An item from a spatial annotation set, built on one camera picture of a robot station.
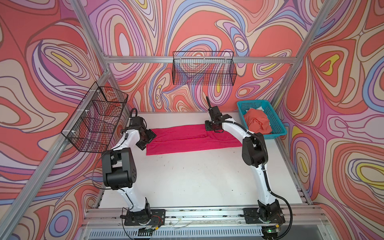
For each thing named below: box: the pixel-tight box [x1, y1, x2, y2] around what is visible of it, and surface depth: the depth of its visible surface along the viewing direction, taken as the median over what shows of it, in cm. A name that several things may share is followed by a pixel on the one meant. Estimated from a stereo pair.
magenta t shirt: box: [146, 124, 243, 156], surface depth 104 cm
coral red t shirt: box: [243, 108, 273, 135], surface depth 106 cm
